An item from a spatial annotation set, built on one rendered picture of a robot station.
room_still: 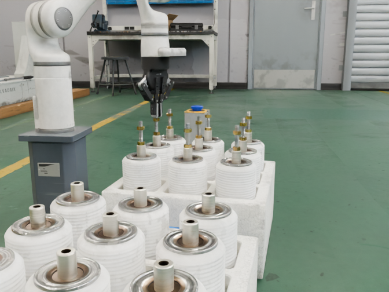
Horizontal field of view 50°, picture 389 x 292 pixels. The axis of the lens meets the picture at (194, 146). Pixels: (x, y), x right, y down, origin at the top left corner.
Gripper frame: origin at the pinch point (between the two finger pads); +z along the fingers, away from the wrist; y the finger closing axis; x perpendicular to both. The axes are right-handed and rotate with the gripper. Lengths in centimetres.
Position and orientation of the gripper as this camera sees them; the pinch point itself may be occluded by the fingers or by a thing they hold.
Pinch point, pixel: (156, 109)
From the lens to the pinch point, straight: 113.9
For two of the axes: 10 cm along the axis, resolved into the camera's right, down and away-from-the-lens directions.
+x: 7.9, 1.4, -6.0
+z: 0.0, 9.7, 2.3
